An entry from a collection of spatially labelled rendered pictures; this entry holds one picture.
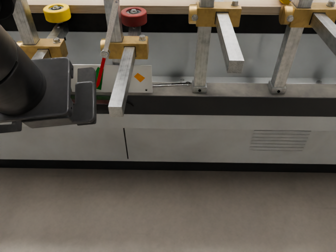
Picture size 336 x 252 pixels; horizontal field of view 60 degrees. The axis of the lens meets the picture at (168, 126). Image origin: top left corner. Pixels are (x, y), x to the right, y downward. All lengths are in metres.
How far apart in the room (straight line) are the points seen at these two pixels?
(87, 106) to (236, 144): 1.18
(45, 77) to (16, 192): 1.41
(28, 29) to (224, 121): 0.68
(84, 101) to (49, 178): 1.39
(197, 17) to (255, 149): 0.85
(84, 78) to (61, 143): 1.19
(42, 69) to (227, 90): 0.72
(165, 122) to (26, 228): 0.86
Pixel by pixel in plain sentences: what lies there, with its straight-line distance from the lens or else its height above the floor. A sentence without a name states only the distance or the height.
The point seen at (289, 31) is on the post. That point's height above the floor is 0.91.
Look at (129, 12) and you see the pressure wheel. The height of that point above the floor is 0.90.
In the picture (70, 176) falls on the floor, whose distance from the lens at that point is 1.67.
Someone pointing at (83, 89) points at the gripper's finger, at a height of 1.07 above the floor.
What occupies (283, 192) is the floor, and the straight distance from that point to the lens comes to 1.64.
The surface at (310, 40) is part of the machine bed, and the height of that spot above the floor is 0.78.
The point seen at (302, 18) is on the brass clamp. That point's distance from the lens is 0.89.
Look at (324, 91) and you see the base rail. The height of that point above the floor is 0.70.
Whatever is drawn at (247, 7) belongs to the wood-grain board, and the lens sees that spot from 1.06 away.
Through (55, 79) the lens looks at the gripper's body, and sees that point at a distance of 0.32.
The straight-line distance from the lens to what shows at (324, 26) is 0.83.
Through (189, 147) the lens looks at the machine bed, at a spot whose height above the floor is 0.21.
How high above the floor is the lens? 1.25
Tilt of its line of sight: 42 degrees down
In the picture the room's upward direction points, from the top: straight up
